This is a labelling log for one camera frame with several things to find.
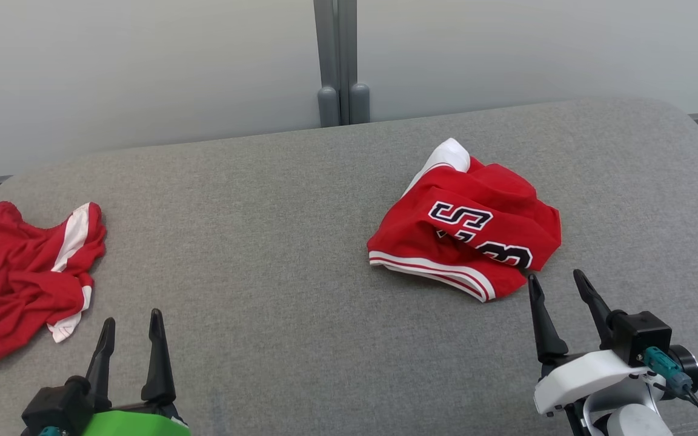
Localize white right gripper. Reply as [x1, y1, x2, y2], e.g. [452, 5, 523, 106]
[528, 269, 668, 416]

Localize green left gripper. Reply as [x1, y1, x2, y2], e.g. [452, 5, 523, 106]
[81, 309, 191, 436]

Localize red jersey with number print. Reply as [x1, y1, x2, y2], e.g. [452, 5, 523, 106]
[367, 138, 562, 303]

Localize red shorts with white stripe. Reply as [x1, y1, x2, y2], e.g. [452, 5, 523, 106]
[0, 201, 107, 366]

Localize teal right camera connector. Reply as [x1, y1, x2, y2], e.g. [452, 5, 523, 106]
[643, 346, 694, 395]

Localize grey partition post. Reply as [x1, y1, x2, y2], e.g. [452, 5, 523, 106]
[314, 0, 341, 128]
[339, 0, 371, 125]

